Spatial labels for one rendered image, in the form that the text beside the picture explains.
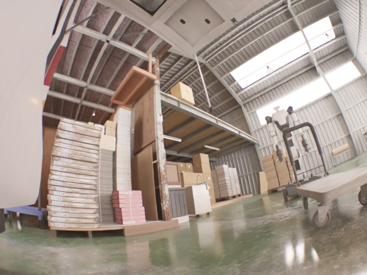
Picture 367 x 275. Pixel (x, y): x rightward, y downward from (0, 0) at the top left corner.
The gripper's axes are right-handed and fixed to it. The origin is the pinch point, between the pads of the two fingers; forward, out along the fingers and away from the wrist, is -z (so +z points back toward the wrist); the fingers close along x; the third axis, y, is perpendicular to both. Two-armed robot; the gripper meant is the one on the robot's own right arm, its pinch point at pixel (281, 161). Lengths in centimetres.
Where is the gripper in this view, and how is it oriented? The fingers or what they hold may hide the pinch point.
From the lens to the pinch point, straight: 246.5
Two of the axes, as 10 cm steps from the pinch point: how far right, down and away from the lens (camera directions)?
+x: -6.6, -4.0, -6.4
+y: 7.5, -3.5, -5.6
